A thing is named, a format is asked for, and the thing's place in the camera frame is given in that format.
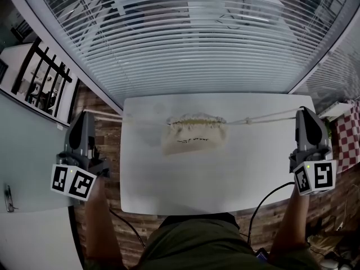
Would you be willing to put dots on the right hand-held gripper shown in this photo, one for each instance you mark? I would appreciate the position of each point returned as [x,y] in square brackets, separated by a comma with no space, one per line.
[309,150]

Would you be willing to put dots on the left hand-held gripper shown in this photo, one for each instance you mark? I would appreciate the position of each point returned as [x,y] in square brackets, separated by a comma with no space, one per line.
[84,139]

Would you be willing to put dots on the person's left forearm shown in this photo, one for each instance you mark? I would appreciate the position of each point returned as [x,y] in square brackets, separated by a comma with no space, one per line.
[99,224]

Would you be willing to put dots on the person's right forearm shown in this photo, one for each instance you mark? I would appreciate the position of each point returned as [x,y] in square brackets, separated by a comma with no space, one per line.
[292,221]

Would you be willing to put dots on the narrow white venetian blinds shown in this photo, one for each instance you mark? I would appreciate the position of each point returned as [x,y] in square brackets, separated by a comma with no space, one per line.
[334,74]

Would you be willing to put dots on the red checkered cloth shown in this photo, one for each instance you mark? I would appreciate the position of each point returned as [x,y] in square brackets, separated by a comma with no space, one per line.
[348,139]

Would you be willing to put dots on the grey door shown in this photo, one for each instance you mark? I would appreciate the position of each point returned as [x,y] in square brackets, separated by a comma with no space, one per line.
[31,156]

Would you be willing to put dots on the black barred window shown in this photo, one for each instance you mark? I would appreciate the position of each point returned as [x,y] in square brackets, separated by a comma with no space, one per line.
[42,74]

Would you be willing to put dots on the small blue device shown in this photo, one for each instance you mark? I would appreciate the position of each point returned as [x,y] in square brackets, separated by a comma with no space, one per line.
[261,255]

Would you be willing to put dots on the person's olive green shorts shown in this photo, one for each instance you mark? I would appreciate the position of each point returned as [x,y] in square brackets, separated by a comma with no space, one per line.
[197,243]

